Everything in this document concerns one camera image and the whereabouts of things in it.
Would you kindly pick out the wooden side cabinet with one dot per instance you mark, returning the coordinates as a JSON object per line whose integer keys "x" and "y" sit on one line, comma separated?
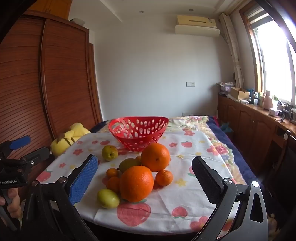
{"x": 259, "y": 137}

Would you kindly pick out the large orange front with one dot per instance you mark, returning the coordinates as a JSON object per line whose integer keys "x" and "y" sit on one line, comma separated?
{"x": 136, "y": 183}

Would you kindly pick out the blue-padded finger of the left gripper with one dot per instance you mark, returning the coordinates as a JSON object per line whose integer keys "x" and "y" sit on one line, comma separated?
{"x": 15, "y": 144}

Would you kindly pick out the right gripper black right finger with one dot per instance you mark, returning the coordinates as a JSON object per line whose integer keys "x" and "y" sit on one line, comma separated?
{"x": 218, "y": 189}

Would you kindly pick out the small green apple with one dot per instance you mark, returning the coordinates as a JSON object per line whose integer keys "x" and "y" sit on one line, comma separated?
{"x": 108, "y": 199}

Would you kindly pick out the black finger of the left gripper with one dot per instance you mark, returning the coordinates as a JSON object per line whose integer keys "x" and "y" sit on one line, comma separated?
{"x": 36, "y": 156}

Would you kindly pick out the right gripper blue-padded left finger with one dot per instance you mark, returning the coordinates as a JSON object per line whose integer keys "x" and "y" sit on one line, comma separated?
{"x": 70, "y": 190}

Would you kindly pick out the large orange back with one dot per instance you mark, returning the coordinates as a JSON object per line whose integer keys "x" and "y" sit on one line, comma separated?
{"x": 156, "y": 157}

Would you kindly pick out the red perforated plastic basket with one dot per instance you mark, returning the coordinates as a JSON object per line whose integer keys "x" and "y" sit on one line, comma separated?
{"x": 137, "y": 132}

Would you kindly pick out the large orange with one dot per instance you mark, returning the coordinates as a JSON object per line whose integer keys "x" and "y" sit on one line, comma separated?
{"x": 156, "y": 157}
{"x": 136, "y": 183}

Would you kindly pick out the yellow plush toy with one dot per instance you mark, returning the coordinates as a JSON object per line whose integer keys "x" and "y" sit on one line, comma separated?
{"x": 65, "y": 140}

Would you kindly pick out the brown wooden wardrobe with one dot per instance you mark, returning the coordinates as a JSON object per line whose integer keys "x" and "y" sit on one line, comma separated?
{"x": 47, "y": 73}

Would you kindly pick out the green-yellow mango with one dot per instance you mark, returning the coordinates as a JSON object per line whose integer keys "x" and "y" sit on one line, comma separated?
{"x": 128, "y": 163}

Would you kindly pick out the white wall switch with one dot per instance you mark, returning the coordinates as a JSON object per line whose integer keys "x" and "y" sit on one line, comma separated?
{"x": 190, "y": 84}

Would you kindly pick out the floral bed quilt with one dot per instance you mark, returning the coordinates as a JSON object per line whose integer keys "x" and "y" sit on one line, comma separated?
{"x": 208, "y": 134}

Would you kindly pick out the wall power outlet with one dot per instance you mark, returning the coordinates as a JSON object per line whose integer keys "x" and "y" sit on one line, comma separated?
{"x": 186, "y": 114}

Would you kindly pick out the wall air conditioner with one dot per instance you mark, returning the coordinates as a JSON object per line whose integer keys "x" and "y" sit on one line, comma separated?
{"x": 197, "y": 26}

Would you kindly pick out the window with wooden frame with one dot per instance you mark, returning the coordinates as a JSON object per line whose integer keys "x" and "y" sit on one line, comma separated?
{"x": 274, "y": 56}

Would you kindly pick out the white strawberry-print cloth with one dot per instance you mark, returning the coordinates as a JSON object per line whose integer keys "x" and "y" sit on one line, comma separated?
{"x": 181, "y": 207}

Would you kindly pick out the yellow-green apple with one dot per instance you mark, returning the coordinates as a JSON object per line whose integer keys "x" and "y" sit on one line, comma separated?
{"x": 109, "y": 153}

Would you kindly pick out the patterned curtain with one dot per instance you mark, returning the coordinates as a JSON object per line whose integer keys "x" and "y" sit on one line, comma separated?
{"x": 232, "y": 42}

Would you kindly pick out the pink bottle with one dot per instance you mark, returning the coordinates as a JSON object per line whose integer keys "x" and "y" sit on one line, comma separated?
{"x": 267, "y": 100}

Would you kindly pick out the person's left hand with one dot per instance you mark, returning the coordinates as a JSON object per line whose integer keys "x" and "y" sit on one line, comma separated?
{"x": 14, "y": 207}

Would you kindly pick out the small mandarin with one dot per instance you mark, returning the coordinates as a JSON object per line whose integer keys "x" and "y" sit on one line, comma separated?
{"x": 112, "y": 172}
{"x": 164, "y": 178}
{"x": 113, "y": 184}

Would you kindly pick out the cardboard box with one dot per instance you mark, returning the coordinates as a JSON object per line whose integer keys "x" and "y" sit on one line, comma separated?
{"x": 239, "y": 93}

